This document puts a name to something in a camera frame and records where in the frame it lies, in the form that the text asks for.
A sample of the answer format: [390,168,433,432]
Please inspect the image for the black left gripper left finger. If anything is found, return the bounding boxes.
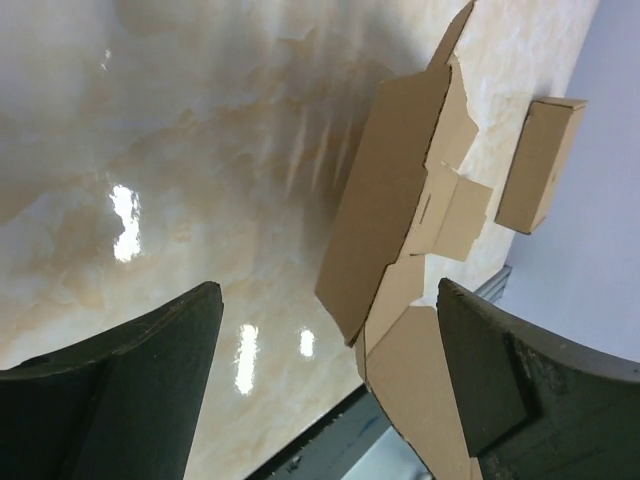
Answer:
[1,281,223,479]

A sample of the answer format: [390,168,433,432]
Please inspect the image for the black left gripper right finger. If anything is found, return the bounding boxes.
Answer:
[437,278,639,479]

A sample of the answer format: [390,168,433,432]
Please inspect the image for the brown cardboard box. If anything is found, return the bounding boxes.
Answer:
[495,97,587,235]

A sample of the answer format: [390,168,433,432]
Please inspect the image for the aluminium frame post left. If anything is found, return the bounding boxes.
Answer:
[475,265,512,304]

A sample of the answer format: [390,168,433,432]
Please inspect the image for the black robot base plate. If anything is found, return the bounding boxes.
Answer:
[254,384,431,480]

